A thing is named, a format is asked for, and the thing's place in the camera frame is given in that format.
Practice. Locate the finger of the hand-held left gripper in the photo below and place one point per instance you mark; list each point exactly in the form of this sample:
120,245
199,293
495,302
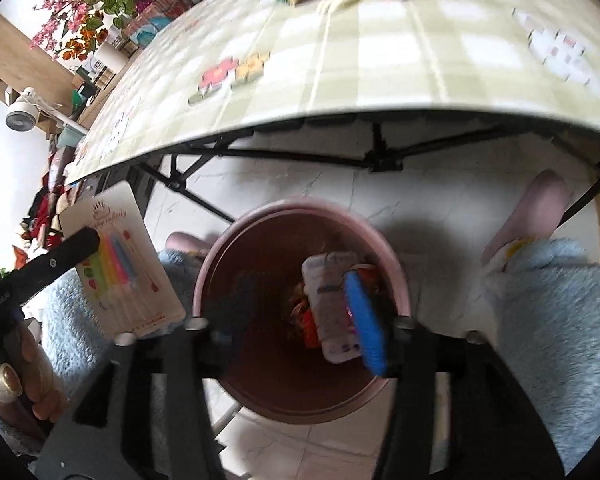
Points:
60,260

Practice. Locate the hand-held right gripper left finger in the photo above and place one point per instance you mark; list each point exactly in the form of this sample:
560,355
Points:
180,390

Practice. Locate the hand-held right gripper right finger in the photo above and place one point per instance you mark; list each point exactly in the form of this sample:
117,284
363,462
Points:
367,325

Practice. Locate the white plastic packet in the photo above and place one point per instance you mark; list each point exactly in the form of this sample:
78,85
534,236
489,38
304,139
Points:
330,300

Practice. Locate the rainbow candle packet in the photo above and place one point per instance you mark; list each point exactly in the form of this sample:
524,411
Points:
125,220

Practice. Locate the brown plastic bin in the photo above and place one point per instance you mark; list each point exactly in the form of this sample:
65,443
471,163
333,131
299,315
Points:
280,240

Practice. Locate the person's left hand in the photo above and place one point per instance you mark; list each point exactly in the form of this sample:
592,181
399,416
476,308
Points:
37,370

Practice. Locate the pile of clothes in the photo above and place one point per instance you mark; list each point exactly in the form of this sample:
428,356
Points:
45,205

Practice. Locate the red snack wrapper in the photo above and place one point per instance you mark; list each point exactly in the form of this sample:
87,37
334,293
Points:
307,320

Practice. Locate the person's left leg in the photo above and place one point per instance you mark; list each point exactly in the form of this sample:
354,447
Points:
70,360

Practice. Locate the person's leg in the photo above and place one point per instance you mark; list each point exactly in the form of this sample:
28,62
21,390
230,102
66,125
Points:
70,360
555,320

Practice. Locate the white desk fan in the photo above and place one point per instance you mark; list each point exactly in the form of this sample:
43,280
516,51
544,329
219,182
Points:
22,112

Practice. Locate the person's right leg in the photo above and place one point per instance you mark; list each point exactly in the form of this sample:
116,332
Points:
555,320

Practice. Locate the white ribbed vase orange flowers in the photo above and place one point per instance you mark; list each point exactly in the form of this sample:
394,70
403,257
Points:
107,60

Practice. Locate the scalloped teal tin box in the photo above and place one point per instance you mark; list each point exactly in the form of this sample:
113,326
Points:
155,20

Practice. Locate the checkered bunny tablecloth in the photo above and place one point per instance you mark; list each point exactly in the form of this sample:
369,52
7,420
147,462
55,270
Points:
380,60

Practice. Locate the black folding table frame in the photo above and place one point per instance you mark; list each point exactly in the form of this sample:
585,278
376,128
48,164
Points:
382,160

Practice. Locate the wooden wall shelf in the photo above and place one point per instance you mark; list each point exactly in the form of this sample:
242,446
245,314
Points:
25,60

